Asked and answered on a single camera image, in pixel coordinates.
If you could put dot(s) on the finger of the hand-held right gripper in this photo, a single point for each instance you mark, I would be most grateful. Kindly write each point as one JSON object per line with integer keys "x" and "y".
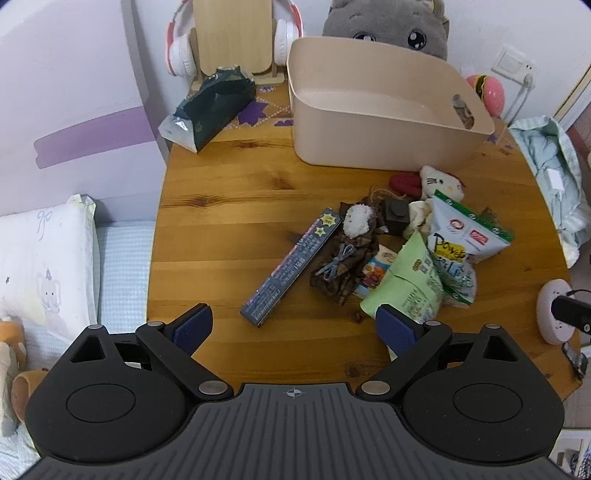
{"x": 570, "y": 309}

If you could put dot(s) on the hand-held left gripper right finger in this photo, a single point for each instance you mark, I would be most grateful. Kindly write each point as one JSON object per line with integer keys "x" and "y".
{"x": 395, "y": 330}

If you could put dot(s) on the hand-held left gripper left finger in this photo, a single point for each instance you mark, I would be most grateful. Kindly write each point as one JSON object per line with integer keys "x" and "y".
{"x": 194, "y": 328}

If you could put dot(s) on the green snack packet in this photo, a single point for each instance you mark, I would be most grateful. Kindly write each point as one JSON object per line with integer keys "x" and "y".
{"x": 411, "y": 281}

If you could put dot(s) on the small colourful snack packet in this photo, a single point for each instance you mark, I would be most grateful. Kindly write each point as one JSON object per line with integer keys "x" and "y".
{"x": 374, "y": 272}

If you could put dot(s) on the white blue-lettered snack packet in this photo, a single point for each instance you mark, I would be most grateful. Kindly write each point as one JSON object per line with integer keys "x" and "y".
{"x": 455, "y": 277}

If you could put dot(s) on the beige plastic storage bin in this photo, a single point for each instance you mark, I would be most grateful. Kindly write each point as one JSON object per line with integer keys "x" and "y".
{"x": 369, "y": 138}

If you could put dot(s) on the white round device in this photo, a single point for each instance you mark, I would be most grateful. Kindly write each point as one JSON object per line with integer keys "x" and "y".
{"x": 547, "y": 314}

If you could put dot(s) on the brown cloth doll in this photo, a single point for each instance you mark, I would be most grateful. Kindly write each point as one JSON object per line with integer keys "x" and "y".
{"x": 341, "y": 267}

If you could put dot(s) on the light blue bed sheet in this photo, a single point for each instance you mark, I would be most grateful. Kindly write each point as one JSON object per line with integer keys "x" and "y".
{"x": 124, "y": 277}

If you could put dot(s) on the dark brown cube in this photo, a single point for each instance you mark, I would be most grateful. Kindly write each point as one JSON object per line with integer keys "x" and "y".
{"x": 396, "y": 217}

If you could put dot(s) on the small white cloth piece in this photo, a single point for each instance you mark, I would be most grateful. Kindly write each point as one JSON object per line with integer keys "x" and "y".
{"x": 415, "y": 217}

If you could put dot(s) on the long dark starred box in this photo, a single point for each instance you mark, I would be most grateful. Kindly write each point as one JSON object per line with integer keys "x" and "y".
{"x": 295, "y": 263}

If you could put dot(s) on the white green-trimmed snack bag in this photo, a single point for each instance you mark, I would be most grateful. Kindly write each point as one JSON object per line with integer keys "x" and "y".
{"x": 466, "y": 230}

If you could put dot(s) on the white charger block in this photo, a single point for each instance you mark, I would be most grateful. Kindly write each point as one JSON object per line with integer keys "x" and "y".
{"x": 552, "y": 180}

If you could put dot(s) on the red plush piece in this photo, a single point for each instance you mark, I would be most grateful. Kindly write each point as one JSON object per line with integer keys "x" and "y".
{"x": 406, "y": 183}

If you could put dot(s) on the wooden desk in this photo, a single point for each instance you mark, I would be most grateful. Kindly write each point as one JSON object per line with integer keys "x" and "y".
{"x": 240, "y": 184}

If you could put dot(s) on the white cat plush toy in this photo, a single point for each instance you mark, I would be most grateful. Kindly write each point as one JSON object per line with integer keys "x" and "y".
{"x": 438, "y": 180}

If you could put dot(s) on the white printed pillow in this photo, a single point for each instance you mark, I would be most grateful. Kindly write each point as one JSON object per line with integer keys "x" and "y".
{"x": 46, "y": 258}

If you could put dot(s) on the light blue clothing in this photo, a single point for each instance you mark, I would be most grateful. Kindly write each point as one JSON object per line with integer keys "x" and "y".
{"x": 545, "y": 147}

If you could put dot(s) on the orange plush toy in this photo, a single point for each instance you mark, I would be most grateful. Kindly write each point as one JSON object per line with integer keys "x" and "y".
{"x": 23, "y": 387}

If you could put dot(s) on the dark green tissue pack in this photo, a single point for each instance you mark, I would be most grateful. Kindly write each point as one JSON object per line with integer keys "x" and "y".
{"x": 217, "y": 101}

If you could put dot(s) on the pink burger ball toy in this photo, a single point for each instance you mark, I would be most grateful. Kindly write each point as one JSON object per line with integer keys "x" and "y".
{"x": 491, "y": 94}

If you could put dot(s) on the white purple wardrobe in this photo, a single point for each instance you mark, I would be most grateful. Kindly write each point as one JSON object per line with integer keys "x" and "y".
{"x": 69, "y": 115}

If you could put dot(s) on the white red headphones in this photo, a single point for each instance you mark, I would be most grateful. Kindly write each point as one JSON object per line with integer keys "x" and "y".
{"x": 180, "y": 50}

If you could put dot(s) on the wooden headphone stand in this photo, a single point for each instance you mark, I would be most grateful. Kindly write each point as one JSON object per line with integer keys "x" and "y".
{"x": 231, "y": 37}

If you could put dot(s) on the grey plush toy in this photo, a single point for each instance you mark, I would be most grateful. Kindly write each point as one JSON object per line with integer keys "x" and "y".
{"x": 392, "y": 23}

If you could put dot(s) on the white wall socket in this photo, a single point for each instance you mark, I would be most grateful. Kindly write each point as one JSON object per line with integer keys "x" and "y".
{"x": 508, "y": 62}

